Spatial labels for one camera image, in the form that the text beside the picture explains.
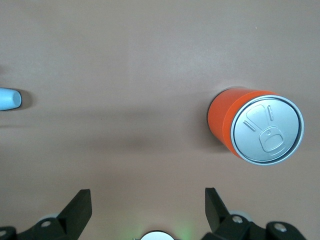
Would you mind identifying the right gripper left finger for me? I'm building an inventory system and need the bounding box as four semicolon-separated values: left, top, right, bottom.
0;189;93;240

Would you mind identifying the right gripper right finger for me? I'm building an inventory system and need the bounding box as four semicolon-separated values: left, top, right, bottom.
202;187;306;240

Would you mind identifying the orange can-shaped container silver lid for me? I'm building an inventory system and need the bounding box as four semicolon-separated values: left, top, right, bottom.
207;86;305;166

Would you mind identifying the light blue plastic cup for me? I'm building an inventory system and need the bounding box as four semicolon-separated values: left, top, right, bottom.
0;87;23;112

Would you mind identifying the brown table mat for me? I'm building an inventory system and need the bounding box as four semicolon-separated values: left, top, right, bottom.
0;0;320;240

